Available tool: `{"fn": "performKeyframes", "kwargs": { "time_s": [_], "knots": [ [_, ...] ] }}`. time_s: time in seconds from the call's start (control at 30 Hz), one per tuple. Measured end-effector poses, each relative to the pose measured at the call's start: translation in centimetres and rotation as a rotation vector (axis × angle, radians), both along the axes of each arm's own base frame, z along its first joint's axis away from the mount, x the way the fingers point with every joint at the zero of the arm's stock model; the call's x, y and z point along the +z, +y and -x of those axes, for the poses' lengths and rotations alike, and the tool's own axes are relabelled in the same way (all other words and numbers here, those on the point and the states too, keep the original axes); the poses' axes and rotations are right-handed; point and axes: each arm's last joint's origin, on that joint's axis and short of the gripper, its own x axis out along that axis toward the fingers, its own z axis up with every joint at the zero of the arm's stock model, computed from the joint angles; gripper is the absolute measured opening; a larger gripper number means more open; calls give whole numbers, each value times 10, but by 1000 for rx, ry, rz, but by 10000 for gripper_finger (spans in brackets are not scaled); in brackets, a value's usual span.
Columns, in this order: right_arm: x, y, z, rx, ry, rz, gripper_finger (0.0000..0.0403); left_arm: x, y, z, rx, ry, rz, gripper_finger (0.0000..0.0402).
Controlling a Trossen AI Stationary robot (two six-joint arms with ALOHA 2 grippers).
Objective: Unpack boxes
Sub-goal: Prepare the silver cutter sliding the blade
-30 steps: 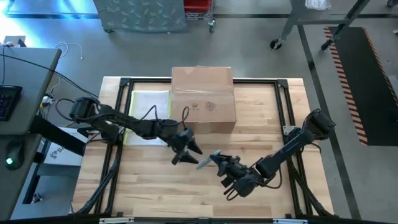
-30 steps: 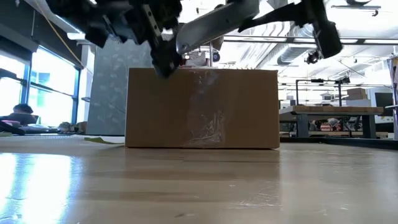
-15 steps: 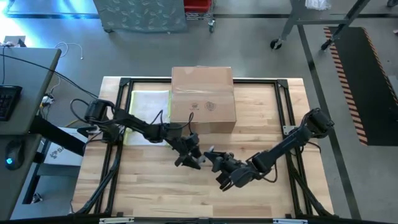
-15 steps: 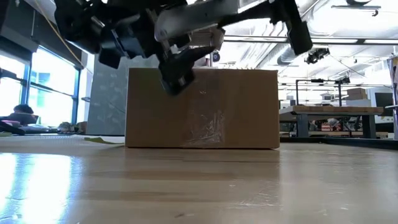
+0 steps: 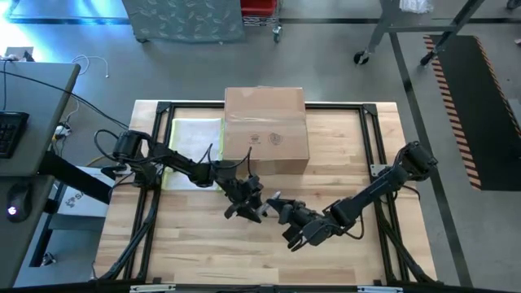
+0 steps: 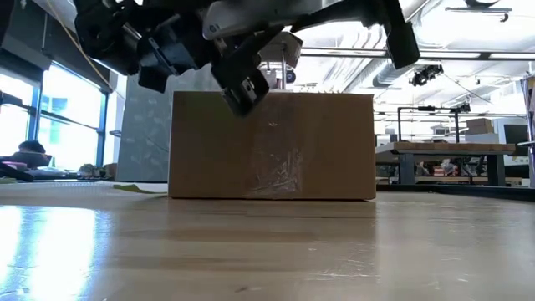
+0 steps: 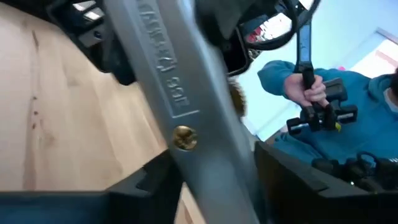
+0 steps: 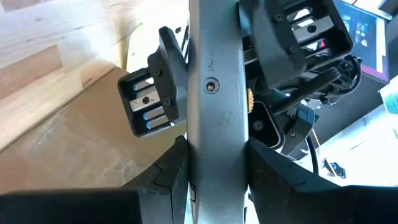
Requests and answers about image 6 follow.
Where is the black monitor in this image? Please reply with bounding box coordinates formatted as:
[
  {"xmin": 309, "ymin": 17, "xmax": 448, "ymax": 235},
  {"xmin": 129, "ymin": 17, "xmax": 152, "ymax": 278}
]
[{"xmin": 503, "ymin": 124, "xmax": 530, "ymax": 145}]

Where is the brown taped cardboard box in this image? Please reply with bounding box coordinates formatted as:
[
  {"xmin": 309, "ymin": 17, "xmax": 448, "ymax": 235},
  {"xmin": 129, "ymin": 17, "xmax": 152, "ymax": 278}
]
[{"xmin": 168, "ymin": 90, "xmax": 376, "ymax": 201}]

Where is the grey utility knife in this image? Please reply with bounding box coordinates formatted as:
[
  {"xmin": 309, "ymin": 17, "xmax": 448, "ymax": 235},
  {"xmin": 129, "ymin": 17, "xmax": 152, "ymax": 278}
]
[{"xmin": 202, "ymin": 0, "xmax": 380, "ymax": 42}]

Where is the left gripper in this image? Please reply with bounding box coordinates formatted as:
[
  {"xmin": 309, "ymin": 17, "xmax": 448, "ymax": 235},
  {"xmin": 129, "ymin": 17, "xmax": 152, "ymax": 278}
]
[{"xmin": 135, "ymin": 0, "xmax": 286, "ymax": 119}]

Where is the yellow cord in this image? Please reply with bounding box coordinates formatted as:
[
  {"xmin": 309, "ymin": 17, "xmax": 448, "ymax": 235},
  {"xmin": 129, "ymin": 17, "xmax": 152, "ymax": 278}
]
[{"xmin": 44, "ymin": 0, "xmax": 115, "ymax": 92}]

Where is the grey leaf-patterned partition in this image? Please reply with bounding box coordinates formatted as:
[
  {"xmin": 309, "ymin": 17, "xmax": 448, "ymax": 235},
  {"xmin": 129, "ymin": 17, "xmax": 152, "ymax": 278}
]
[{"xmin": 115, "ymin": 64, "xmax": 222, "ymax": 183}]

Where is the clear pouch with green edge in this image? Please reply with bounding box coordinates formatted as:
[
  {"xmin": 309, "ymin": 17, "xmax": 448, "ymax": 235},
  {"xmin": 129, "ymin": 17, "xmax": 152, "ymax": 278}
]
[{"xmin": 112, "ymin": 183, "xmax": 168, "ymax": 196}]

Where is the black rig frame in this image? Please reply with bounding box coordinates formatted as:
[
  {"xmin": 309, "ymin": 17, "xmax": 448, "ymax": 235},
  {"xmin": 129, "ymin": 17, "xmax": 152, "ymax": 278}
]
[{"xmin": 396, "ymin": 103, "xmax": 472, "ymax": 143}]

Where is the black ceiling-mounted camera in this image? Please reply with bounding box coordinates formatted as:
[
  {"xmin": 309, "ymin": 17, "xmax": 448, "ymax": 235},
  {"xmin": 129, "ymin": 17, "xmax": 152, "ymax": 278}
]
[{"xmin": 409, "ymin": 64, "xmax": 445, "ymax": 88}]

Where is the white storage box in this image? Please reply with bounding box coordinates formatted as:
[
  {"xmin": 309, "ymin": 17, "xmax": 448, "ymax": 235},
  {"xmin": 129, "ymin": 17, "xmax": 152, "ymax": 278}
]
[{"xmin": 464, "ymin": 132, "xmax": 501, "ymax": 145}]

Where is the small cardboard box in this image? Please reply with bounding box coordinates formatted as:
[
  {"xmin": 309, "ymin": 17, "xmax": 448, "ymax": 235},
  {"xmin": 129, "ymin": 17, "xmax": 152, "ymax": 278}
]
[{"xmin": 258, "ymin": 31, "xmax": 304, "ymax": 70}]

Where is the wooden workbench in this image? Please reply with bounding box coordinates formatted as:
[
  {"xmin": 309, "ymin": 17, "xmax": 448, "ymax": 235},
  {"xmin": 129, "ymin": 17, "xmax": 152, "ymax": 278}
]
[{"xmin": 374, "ymin": 141, "xmax": 517, "ymax": 187}]

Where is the brown storage box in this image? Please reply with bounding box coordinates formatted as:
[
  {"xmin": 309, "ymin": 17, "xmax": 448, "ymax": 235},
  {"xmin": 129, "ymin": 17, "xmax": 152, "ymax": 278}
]
[{"xmin": 466, "ymin": 118, "xmax": 494, "ymax": 135}]

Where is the person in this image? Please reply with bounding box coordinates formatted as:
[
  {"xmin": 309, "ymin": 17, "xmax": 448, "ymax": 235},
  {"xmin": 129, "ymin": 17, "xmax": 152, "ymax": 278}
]
[{"xmin": 17, "ymin": 140, "xmax": 47, "ymax": 155}]

